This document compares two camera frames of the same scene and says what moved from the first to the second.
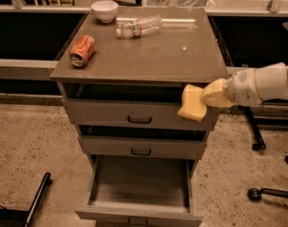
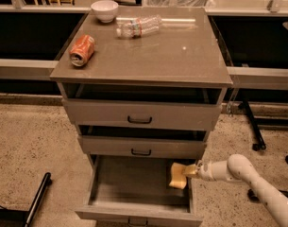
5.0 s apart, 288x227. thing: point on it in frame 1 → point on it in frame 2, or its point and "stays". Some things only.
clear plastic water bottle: x=139 y=26 stays
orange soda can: x=81 y=50 stays
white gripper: x=243 y=87 → x=206 y=170
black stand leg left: x=46 y=181 stays
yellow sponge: x=194 y=107 → x=178 y=178
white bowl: x=105 y=9 stays
